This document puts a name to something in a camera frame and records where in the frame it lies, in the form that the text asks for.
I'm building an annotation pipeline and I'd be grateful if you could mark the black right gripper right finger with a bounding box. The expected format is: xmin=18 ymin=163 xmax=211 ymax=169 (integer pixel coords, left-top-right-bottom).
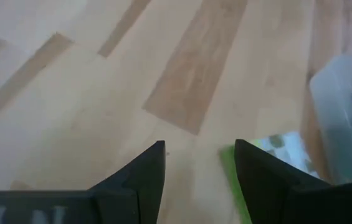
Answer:
xmin=234 ymin=138 xmax=352 ymax=224

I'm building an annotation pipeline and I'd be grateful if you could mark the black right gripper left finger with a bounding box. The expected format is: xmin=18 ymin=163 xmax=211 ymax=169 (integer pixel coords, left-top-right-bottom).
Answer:
xmin=0 ymin=140 xmax=166 ymax=224

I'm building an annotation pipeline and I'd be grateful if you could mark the green sticky note pad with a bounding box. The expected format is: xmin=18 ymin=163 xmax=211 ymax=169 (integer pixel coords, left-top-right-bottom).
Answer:
xmin=218 ymin=130 xmax=320 ymax=224

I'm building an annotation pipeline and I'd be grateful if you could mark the clear pencil box blue lid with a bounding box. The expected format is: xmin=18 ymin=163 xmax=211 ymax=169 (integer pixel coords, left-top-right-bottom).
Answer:
xmin=308 ymin=54 xmax=352 ymax=184

